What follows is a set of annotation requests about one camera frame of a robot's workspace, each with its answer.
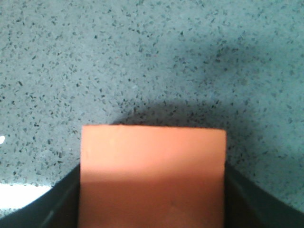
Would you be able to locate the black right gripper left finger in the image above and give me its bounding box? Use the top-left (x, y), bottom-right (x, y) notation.
top-left (0, 165), bottom-right (80, 228)

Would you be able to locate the orange foam cube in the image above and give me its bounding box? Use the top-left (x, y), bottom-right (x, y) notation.
top-left (78, 125), bottom-right (227, 228)

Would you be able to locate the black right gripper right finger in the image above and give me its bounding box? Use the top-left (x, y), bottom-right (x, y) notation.
top-left (224, 162), bottom-right (304, 228)

